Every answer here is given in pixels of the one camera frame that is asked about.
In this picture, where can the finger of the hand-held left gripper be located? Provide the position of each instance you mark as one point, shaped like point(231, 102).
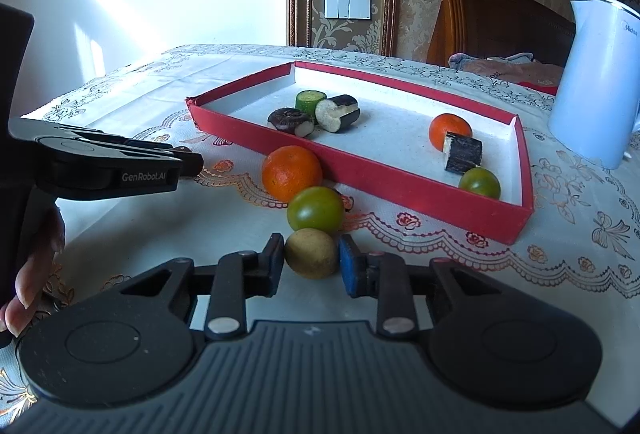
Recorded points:
point(190, 163)

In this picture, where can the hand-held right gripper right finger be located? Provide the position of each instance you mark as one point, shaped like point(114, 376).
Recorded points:
point(348, 269)

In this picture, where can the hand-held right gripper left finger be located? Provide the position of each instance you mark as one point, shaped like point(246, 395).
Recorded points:
point(277, 264)

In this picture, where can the yellow-brown round fruit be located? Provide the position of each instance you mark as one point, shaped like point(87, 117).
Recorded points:
point(311, 254)

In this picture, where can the green tangerine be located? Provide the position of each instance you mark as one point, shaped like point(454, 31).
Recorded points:
point(315, 210)
point(480, 184)

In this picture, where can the orange tangerine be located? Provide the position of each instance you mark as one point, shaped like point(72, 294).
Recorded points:
point(447, 126)
point(292, 171)

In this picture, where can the eggplant end piece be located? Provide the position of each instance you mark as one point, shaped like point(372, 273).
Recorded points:
point(287, 118)

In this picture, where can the green cucumber piece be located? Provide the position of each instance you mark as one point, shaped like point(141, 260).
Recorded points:
point(307, 101)

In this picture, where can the red shallow box tray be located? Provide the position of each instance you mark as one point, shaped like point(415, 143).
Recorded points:
point(390, 123)

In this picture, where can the eggplant piece with notch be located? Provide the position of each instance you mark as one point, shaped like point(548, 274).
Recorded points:
point(337, 113)

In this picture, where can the wrinkled eggplant piece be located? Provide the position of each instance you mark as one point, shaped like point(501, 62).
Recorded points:
point(462, 153)

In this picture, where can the person's left hand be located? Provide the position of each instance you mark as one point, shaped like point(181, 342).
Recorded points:
point(35, 274)

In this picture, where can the white floral lace tablecloth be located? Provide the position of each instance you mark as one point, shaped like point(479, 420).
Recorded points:
point(575, 214)

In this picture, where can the pink floral quilt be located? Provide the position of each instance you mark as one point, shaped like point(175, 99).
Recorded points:
point(510, 68)

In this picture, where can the striped blanket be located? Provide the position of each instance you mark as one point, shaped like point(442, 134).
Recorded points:
point(540, 88)

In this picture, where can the wooden bed headboard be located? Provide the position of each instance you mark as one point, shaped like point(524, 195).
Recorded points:
point(490, 13)

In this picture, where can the light blue electric kettle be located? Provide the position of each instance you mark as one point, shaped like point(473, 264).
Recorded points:
point(595, 78)

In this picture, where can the white wall light switch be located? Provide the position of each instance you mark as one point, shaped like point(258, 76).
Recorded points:
point(347, 5)

